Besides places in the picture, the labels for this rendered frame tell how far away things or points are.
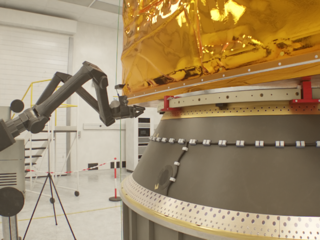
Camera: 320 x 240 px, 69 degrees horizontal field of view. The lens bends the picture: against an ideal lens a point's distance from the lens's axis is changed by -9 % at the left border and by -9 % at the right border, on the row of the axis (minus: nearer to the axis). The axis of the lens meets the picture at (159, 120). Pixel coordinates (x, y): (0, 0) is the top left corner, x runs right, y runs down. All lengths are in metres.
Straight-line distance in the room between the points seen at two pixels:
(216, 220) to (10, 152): 0.99
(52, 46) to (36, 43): 0.51
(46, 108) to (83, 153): 7.72
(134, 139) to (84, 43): 3.76
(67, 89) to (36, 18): 7.66
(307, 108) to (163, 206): 0.76
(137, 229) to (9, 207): 0.67
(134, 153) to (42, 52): 4.47
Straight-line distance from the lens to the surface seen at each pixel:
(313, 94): 1.17
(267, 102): 1.20
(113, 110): 1.54
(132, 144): 8.78
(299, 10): 1.07
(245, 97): 1.16
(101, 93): 1.37
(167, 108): 1.44
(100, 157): 9.13
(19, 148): 1.38
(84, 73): 1.22
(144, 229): 1.36
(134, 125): 8.69
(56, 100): 1.22
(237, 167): 1.08
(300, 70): 1.07
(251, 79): 1.18
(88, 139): 8.94
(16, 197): 1.42
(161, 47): 1.68
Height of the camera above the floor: 1.55
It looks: 2 degrees up
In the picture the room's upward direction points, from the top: straight up
